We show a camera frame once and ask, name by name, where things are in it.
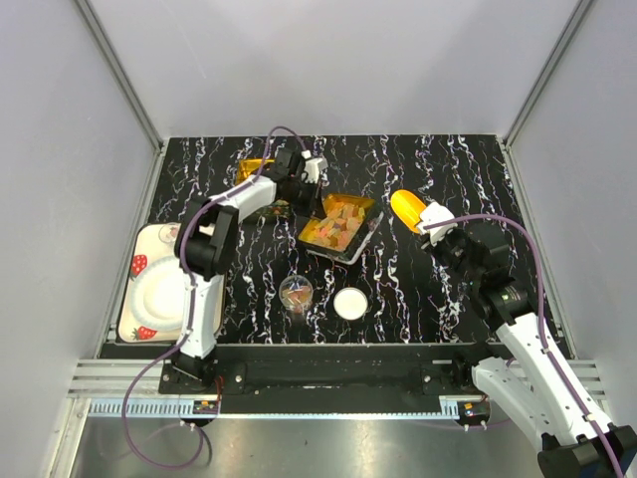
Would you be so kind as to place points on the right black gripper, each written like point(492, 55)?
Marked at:
point(451, 234)

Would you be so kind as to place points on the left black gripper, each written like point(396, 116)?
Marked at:
point(314, 205)

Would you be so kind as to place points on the gold tin with gummies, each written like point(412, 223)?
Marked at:
point(348, 226)

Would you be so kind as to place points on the yellow plastic scoop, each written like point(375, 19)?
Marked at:
point(408, 208)

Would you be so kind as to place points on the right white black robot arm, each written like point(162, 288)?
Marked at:
point(571, 433)

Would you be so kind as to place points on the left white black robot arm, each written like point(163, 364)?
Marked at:
point(206, 246)

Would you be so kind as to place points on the black marble pattern mat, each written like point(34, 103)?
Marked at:
point(411, 298)

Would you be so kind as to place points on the clear plastic jar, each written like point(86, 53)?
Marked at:
point(296, 295)

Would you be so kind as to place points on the white jar lid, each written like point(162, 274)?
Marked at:
point(350, 304)

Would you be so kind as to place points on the small clear cup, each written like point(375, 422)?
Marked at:
point(168, 233)

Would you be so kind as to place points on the strawberry pattern tray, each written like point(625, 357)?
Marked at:
point(147, 249)

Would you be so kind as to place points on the white paper plate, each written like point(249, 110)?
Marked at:
point(157, 295)

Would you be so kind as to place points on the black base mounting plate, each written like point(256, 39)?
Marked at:
point(316, 380)

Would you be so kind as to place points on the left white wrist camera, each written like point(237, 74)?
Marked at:
point(314, 167)

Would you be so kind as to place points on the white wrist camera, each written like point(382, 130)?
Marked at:
point(314, 167)
point(435, 221)

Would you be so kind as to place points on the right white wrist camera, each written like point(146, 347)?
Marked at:
point(435, 221)

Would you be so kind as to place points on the left aluminium frame post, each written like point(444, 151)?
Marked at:
point(98, 32)

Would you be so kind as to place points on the aluminium frame post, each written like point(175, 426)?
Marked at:
point(570, 29)
point(98, 32)

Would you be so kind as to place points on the right aluminium frame post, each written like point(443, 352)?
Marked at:
point(570, 29)

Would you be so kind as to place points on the aluminium rail base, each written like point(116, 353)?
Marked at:
point(103, 403)

